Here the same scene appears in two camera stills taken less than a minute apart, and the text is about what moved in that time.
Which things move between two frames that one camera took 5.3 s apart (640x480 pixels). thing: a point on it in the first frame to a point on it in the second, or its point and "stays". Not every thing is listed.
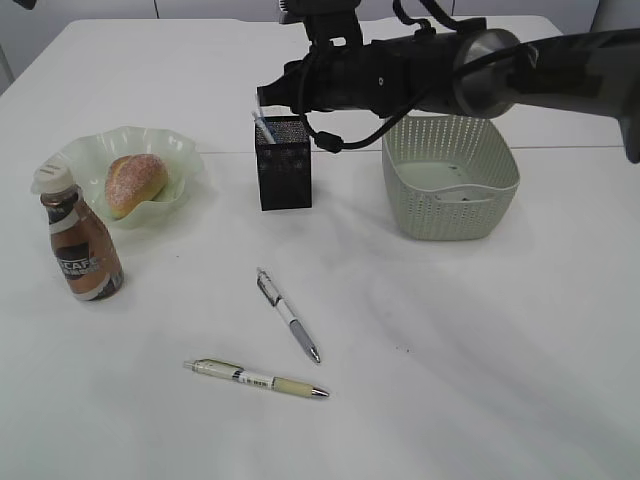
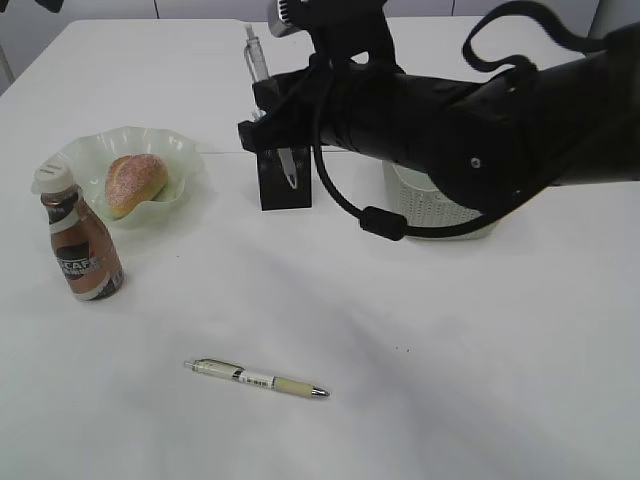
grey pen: [274, 298] to [260, 68]
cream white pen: [223, 370] stays
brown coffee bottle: [84, 241] stays
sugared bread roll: [132, 180] stays
